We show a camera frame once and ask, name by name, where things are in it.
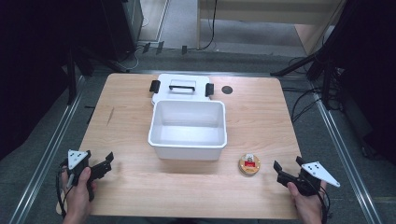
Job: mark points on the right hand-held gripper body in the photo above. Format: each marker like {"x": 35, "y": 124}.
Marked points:
{"x": 313, "y": 174}

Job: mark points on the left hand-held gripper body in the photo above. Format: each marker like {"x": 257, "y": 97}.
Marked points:
{"x": 74, "y": 158}

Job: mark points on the round yellow tin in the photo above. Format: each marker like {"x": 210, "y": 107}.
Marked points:
{"x": 249, "y": 166}

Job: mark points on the white plastic storage box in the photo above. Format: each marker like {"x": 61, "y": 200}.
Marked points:
{"x": 186, "y": 137}

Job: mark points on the person's right hand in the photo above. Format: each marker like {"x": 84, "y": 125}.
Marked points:
{"x": 308, "y": 208}

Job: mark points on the person's left hand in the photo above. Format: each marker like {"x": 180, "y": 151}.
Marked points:
{"x": 77, "y": 199}

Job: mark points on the black metal stand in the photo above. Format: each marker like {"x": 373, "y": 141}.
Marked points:
{"x": 71, "y": 77}

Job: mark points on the black round table grommet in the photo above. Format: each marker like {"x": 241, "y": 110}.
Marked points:
{"x": 227, "y": 90}

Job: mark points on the black curtain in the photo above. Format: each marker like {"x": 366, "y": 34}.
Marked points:
{"x": 34, "y": 62}
{"x": 370, "y": 62}

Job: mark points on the black tripod stand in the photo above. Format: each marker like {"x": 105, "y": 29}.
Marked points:
{"x": 311, "y": 59}

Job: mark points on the black cabinet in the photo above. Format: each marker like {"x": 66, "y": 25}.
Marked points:
{"x": 124, "y": 28}

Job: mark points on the light wooden furniture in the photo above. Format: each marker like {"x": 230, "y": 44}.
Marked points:
{"x": 267, "y": 12}

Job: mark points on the metal floor rail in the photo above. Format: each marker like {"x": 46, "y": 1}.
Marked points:
{"x": 46, "y": 155}
{"x": 345, "y": 155}

